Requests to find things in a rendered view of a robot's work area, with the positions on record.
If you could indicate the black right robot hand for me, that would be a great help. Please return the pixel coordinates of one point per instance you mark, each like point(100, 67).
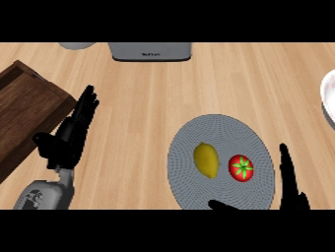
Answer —
point(289, 183)

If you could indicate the grey round placemat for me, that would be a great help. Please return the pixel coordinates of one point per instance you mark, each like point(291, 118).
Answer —
point(221, 160)

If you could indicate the pale grey round object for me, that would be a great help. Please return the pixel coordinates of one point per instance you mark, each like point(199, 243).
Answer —
point(78, 45)

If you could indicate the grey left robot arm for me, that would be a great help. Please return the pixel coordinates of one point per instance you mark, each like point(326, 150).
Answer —
point(47, 195)

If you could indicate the dark brown wooden cutting board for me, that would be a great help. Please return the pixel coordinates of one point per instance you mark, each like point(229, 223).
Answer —
point(16, 121)

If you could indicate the red tomato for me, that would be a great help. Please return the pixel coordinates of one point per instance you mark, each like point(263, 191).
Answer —
point(241, 167)

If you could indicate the yellow lemon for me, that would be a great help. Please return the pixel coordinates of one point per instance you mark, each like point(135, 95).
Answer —
point(207, 160)

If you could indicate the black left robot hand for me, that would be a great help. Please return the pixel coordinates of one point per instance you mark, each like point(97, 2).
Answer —
point(69, 131)

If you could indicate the grey toaster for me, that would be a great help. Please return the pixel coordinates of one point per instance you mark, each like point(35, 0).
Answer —
point(150, 51)

